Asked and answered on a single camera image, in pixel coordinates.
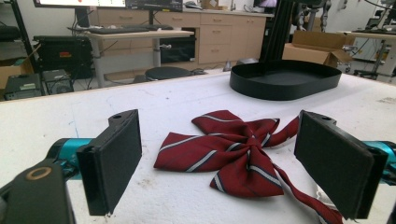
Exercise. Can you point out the white side table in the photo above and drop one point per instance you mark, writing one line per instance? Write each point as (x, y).
(376, 46)

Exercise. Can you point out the black electronic box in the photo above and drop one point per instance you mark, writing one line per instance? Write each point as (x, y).
(22, 87)

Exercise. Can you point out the brown cardboard box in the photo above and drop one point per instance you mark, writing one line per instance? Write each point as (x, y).
(14, 71)

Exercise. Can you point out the beige drawer cabinet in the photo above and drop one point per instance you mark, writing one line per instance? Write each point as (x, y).
(224, 37)

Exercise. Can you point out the black computer case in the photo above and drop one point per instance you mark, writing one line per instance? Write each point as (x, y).
(57, 81)

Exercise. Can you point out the black equipment case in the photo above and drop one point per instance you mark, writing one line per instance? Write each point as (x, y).
(63, 54)

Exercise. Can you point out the wooden desk with grey legs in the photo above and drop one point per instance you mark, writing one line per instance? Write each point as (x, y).
(137, 39)

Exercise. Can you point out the black keyboard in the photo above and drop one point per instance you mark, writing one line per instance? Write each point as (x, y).
(116, 30)

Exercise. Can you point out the black oval tray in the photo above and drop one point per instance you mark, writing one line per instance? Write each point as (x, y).
(285, 82)

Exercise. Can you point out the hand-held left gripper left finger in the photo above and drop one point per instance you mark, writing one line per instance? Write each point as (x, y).
(112, 158)

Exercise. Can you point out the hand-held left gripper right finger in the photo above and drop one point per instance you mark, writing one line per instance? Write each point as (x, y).
(336, 161)

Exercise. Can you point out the red striped bow tie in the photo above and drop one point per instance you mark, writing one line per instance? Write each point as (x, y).
(236, 155)

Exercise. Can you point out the computer monitor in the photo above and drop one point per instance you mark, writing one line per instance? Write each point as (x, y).
(107, 3)

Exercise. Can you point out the black metal stand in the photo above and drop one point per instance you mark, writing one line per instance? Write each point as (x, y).
(280, 29)

